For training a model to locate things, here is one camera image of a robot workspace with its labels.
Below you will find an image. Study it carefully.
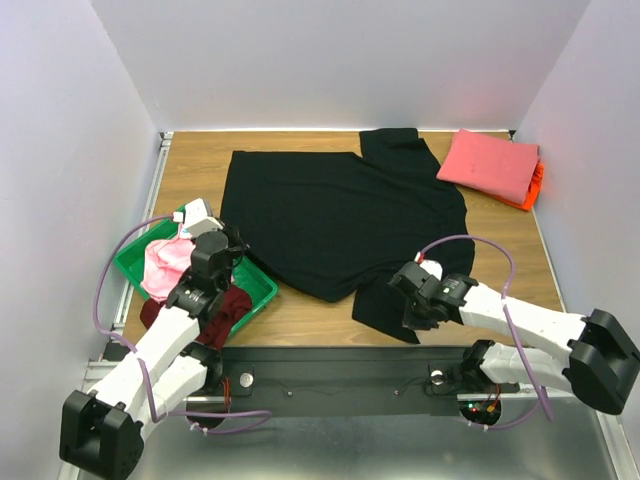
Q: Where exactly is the black t shirt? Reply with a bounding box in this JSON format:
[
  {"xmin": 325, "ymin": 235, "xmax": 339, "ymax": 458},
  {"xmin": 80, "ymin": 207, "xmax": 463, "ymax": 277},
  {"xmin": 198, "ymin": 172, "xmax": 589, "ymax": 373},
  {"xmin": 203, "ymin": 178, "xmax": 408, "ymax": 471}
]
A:
[{"xmin": 221, "ymin": 128, "xmax": 475, "ymax": 344}]

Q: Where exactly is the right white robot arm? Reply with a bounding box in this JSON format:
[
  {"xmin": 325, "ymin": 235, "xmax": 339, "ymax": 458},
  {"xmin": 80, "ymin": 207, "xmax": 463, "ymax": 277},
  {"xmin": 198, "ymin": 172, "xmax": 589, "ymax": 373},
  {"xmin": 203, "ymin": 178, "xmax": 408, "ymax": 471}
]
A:
[{"xmin": 389, "ymin": 261, "xmax": 639, "ymax": 415}]

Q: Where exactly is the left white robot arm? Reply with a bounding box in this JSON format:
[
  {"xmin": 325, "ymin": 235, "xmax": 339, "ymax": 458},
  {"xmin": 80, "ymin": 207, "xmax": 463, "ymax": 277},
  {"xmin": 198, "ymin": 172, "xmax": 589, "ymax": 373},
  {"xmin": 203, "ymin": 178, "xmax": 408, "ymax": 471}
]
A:
[{"xmin": 59, "ymin": 217, "xmax": 243, "ymax": 479}]

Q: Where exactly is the green plastic tray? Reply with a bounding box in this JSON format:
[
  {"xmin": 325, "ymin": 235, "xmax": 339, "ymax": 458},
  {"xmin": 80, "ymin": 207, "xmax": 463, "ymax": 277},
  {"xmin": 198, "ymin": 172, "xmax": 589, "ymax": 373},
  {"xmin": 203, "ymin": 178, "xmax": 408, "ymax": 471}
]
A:
[{"xmin": 113, "ymin": 219, "xmax": 278, "ymax": 340}]

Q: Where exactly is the dark red t shirt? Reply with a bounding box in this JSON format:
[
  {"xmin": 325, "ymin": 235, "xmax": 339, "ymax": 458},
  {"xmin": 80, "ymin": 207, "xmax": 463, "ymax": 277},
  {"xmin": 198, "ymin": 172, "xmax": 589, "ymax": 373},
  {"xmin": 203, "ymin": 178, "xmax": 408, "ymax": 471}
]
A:
[{"xmin": 139, "ymin": 285, "xmax": 252, "ymax": 350}]

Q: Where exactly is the pink t shirt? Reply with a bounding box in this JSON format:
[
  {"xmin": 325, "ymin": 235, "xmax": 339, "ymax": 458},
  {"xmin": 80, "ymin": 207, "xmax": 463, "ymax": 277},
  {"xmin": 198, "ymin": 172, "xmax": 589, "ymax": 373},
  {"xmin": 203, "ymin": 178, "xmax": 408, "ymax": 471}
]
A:
[{"xmin": 141, "ymin": 237, "xmax": 195, "ymax": 302}]

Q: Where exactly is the folded orange t shirt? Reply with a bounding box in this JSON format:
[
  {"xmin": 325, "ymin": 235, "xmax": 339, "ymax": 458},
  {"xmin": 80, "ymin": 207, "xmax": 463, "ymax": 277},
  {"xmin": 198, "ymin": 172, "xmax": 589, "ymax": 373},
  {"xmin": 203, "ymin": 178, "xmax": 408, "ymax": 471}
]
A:
[{"xmin": 492, "ymin": 161, "xmax": 545, "ymax": 212}]

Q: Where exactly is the folded coral t shirt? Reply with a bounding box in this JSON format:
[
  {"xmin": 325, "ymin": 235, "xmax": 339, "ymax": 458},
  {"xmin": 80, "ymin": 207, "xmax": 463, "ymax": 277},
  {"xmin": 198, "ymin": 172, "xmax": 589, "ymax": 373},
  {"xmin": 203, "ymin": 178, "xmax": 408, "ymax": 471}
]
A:
[{"xmin": 437, "ymin": 129, "xmax": 540, "ymax": 206}]

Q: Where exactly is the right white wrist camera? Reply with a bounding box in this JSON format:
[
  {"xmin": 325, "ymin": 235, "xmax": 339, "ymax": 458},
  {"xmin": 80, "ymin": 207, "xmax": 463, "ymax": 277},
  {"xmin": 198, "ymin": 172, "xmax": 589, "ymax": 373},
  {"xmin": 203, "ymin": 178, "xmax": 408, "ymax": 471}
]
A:
[{"xmin": 414, "ymin": 252, "xmax": 443, "ymax": 280}]

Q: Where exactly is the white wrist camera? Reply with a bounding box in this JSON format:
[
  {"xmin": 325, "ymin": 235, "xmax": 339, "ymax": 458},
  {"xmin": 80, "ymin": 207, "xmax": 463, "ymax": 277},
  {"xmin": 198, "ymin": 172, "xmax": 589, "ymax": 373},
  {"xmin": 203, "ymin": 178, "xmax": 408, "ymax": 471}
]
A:
[
  {"xmin": 171, "ymin": 198, "xmax": 224, "ymax": 239},
  {"xmin": 414, "ymin": 252, "xmax": 443, "ymax": 280}
]

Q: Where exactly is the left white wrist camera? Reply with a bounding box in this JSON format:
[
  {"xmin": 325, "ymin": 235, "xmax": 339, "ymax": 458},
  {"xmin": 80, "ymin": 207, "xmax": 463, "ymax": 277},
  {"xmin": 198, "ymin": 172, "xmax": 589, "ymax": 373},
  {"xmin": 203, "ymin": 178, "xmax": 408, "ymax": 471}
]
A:
[{"xmin": 171, "ymin": 198, "xmax": 224, "ymax": 239}]

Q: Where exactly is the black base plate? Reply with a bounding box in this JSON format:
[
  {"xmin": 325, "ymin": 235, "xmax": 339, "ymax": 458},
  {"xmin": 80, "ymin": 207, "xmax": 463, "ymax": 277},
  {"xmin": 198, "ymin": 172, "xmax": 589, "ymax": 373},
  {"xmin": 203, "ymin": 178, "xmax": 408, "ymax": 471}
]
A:
[{"xmin": 164, "ymin": 344, "xmax": 521, "ymax": 417}]

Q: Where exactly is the aluminium frame rail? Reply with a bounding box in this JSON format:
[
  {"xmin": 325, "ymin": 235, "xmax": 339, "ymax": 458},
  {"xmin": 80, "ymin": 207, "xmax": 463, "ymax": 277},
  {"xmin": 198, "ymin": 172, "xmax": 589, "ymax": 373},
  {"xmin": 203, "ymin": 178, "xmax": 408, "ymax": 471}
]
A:
[{"xmin": 58, "ymin": 130, "xmax": 621, "ymax": 480}]

